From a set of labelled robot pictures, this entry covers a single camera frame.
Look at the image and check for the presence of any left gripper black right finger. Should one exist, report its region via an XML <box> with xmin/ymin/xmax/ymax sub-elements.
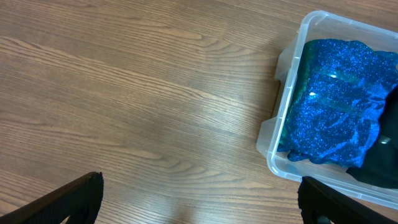
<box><xmin>298</xmin><ymin>176</ymin><xmax>397</xmax><ymax>224</ymax></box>

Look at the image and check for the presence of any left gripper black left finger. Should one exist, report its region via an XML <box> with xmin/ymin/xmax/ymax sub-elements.
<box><xmin>1</xmin><ymin>172</ymin><xmax>104</xmax><ymax>224</ymax></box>

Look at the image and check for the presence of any small black garment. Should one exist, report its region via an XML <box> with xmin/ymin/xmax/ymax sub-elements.
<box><xmin>346</xmin><ymin>88</ymin><xmax>397</xmax><ymax>189</ymax></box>

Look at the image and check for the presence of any blue sequin cloth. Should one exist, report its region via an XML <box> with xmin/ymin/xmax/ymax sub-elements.
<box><xmin>277</xmin><ymin>39</ymin><xmax>397</xmax><ymax>167</ymax></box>

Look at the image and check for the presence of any clear plastic storage bin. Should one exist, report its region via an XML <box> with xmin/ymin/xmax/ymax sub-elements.
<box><xmin>256</xmin><ymin>11</ymin><xmax>397</xmax><ymax>209</ymax></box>

